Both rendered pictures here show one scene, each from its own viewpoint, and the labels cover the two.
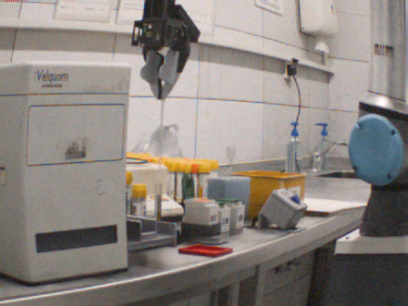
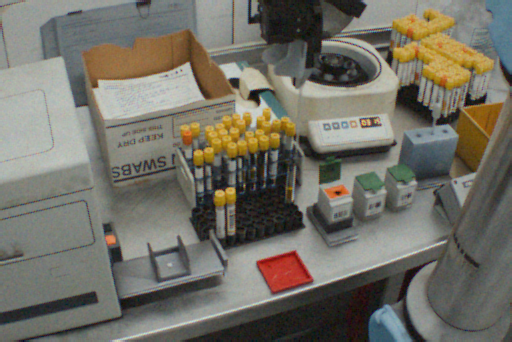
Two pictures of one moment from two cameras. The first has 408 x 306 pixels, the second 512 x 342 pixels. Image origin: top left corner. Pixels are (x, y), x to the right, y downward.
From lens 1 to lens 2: 1.13 m
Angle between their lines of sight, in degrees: 51
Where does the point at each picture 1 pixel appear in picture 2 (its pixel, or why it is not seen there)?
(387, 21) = (488, 217)
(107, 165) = (66, 253)
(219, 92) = not seen: outside the picture
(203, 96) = not seen: outside the picture
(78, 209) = (22, 293)
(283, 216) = (453, 212)
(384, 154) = not seen: outside the picture
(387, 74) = (450, 292)
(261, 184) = (480, 138)
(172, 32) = (288, 23)
